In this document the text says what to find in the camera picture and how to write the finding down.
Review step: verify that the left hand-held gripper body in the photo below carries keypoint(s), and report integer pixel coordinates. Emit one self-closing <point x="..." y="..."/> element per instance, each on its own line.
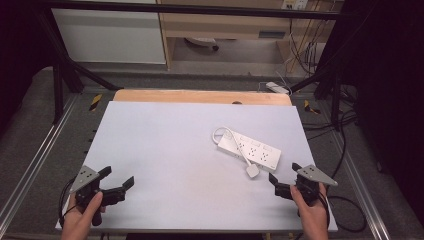
<point x="85" y="176"/>

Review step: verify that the person's left hand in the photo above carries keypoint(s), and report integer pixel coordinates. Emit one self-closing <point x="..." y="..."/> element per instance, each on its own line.
<point x="78" y="220"/>

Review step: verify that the wooden table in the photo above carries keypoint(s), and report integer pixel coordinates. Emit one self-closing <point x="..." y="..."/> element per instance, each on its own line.
<point x="200" y="96"/>

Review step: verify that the person's right hand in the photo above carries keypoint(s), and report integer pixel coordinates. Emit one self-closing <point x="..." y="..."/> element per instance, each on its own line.
<point x="311" y="216"/>

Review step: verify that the aluminium floor rail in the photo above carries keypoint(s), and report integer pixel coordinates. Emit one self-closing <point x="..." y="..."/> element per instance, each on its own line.
<point x="361" y="186"/>
<point x="36" y="166"/>

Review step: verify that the white cabinet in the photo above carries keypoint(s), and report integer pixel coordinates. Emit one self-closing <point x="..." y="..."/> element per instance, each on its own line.
<point x="110" y="36"/>

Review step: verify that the white table mat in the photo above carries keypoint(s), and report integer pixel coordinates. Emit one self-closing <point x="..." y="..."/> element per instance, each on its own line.
<point x="186" y="173"/>

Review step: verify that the white wall socket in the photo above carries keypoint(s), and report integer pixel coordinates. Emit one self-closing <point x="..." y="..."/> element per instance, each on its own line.
<point x="294" y="4"/>

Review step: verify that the wooden desk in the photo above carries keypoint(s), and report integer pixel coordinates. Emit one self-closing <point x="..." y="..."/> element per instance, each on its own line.
<point x="226" y="25"/>

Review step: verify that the white device under desk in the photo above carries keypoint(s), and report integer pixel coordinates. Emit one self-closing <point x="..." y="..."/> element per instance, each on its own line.
<point x="202" y="41"/>

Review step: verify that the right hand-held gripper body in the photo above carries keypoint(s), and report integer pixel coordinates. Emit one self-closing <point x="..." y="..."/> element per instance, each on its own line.
<point x="316" y="175"/>

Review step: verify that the yellow black striped tape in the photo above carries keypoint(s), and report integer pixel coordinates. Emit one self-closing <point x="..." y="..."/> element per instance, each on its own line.
<point x="95" y="102"/>
<point x="311" y="107"/>

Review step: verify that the small white floor power strip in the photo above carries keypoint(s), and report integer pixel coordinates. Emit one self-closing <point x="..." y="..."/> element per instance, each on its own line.
<point x="277" y="87"/>

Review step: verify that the black metal frame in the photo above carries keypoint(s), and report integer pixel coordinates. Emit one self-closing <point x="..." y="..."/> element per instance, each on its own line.
<point x="63" y="76"/>

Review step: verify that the dark curtain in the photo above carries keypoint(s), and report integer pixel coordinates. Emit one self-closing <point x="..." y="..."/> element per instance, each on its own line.
<point x="386" y="100"/>
<point x="20" y="50"/>

